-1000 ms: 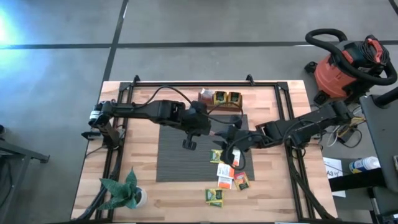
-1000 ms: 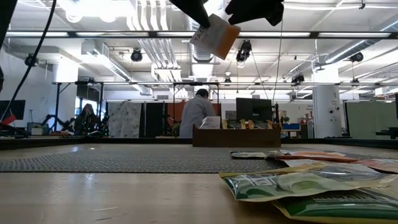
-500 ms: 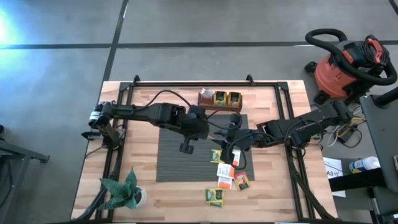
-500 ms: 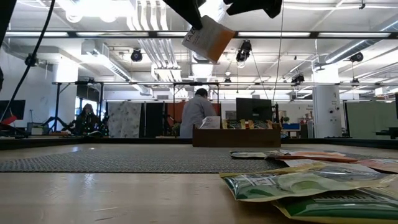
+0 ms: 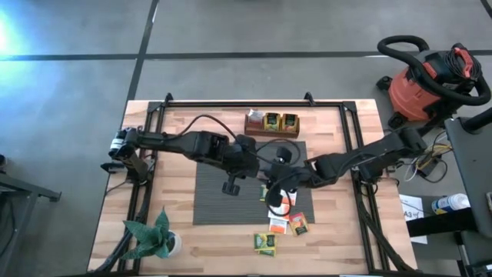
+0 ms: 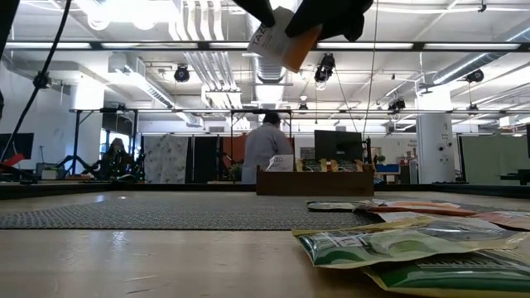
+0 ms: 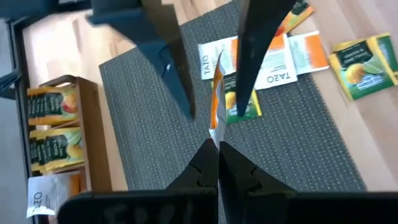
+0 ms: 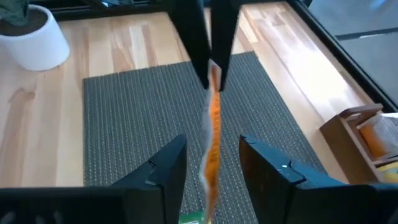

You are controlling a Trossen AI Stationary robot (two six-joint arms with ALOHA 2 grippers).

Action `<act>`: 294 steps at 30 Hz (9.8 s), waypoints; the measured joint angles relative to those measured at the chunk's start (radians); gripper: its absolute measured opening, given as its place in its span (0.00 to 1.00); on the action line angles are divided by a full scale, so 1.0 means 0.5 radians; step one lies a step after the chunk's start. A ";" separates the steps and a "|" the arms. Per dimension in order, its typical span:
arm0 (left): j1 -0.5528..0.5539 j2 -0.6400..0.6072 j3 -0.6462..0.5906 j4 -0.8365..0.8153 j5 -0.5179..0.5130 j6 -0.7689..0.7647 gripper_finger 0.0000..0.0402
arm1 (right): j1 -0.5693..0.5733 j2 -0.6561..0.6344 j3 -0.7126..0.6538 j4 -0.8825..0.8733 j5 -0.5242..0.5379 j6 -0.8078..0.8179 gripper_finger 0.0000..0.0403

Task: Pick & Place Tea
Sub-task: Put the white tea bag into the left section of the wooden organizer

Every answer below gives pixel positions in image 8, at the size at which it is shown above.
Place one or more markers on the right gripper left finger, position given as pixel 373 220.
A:
pixel 161 186

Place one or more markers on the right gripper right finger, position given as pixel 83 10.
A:
pixel 264 180

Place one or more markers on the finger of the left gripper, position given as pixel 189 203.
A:
pixel 225 31
pixel 192 31

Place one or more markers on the white orange tea packet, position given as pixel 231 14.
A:
pixel 373 140
pixel 213 140

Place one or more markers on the dark grey ribbed placemat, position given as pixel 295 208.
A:
pixel 124 124

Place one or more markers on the brown wooden tea organizer box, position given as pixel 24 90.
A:
pixel 339 140

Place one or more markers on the green yellow tea packet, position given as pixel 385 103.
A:
pixel 388 174

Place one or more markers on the green plant in white pot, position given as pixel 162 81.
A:
pixel 37 46

